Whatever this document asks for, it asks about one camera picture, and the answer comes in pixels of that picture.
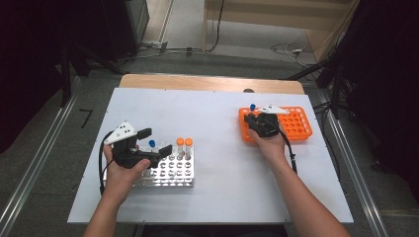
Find white table cover sheet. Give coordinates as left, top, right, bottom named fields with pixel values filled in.
left=67, top=87, right=354, bottom=225

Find orange cap test tube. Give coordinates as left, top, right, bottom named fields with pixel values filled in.
left=184, top=137, right=195, bottom=161
left=175, top=137, right=186, bottom=160

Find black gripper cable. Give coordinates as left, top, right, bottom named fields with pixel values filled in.
left=97, top=130, right=115, bottom=196
left=277, top=126, right=298, bottom=176

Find orange test tube rack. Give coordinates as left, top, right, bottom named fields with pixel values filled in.
left=238, top=106, right=313, bottom=144

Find black cabinet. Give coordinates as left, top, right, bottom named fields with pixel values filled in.
left=98, top=0, right=150, bottom=63

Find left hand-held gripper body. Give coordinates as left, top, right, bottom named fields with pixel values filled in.
left=103, top=119, right=163, bottom=170

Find white floor cable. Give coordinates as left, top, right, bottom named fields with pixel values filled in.
left=270, top=41, right=318, bottom=69

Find black curtain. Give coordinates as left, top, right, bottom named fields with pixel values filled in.
left=0, top=0, right=112, bottom=156
left=324, top=0, right=419, bottom=201

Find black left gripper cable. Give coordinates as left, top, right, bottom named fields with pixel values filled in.
left=97, top=130, right=115, bottom=196

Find grey floor cables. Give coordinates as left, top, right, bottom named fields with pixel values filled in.
left=118, top=40, right=206, bottom=63

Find metal floor rail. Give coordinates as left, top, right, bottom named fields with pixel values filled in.
left=0, top=75, right=84, bottom=237
left=317, top=92, right=390, bottom=237

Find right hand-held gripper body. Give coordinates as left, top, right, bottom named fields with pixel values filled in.
left=245, top=104, right=291, bottom=139

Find person's left hand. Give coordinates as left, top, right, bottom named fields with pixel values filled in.
left=102, top=144, right=152, bottom=205

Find metal test tube rack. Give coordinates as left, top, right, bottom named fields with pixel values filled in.
left=103, top=144, right=196, bottom=189

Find black tripod stand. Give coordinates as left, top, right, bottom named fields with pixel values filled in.
left=286, top=58, right=348, bottom=120
left=58, top=42, right=126, bottom=109

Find beige wooden partition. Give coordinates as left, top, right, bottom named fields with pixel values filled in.
left=202, top=0, right=361, bottom=64

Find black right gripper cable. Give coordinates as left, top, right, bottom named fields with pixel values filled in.
left=277, top=126, right=298, bottom=176

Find black hanging cable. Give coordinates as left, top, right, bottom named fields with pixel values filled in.
left=207, top=0, right=226, bottom=53

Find wooden table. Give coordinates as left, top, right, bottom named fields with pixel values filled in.
left=118, top=73, right=305, bottom=96

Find person's right hand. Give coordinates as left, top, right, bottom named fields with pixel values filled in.
left=247, top=126, right=292, bottom=166

